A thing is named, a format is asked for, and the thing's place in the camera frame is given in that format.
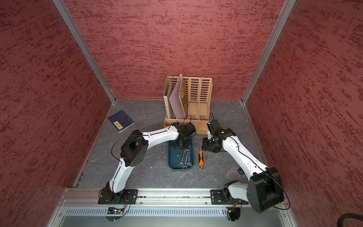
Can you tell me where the teal plastic storage tray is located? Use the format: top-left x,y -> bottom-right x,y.
168,138 -> 194,171

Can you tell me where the medium combination wrench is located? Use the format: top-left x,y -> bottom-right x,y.
182,154 -> 188,169

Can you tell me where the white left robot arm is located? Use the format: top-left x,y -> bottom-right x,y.
98,122 -> 196,204

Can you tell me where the large combination wrench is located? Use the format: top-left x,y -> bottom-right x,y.
179,150 -> 186,167

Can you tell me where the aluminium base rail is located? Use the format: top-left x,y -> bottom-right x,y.
48,188 -> 297,227

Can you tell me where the right corner aluminium post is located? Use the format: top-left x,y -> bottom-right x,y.
242,0 -> 296,106

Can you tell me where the corner aluminium post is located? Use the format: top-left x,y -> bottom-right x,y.
242,0 -> 296,106
53,0 -> 117,105

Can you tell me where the blue black tape roll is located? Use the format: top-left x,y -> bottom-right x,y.
238,167 -> 245,176

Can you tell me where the long combination wrench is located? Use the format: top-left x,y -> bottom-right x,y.
187,149 -> 192,168

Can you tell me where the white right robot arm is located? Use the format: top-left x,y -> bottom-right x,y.
202,129 -> 285,213

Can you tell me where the pink paper folder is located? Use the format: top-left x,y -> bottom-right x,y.
169,74 -> 186,119

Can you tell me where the left corner aluminium post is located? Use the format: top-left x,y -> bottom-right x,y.
53,0 -> 117,105

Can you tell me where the small thin combination wrench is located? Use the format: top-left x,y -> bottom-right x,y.
160,145 -> 164,161

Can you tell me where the wooden desk file organizer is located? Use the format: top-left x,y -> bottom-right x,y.
163,75 -> 213,135

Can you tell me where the black cable bottom right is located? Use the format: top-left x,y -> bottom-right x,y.
337,213 -> 363,227

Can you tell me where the purple notebook yellow label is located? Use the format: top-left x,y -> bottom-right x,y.
107,110 -> 134,133

